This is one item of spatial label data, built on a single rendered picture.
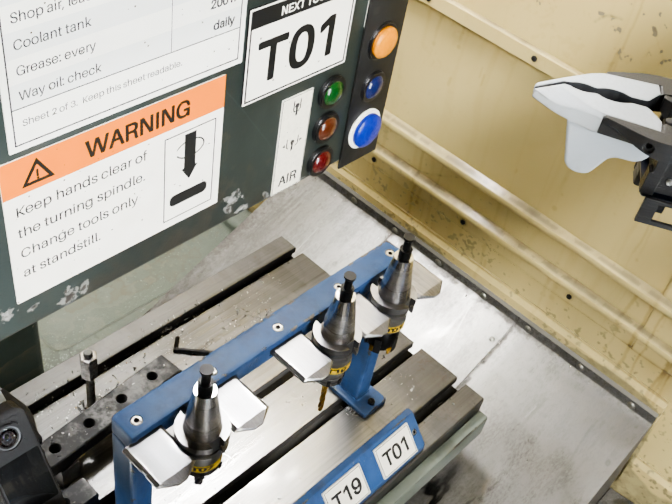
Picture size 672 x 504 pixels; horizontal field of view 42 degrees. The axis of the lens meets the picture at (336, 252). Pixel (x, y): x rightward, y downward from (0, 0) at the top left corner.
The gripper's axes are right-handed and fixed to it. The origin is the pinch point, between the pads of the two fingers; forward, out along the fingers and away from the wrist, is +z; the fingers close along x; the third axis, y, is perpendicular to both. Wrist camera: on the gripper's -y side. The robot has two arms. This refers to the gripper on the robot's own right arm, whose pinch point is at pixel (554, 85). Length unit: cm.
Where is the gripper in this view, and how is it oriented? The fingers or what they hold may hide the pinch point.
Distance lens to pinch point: 67.2
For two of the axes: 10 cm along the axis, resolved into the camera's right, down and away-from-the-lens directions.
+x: 2.4, -6.5, 7.2
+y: -1.5, 7.1, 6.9
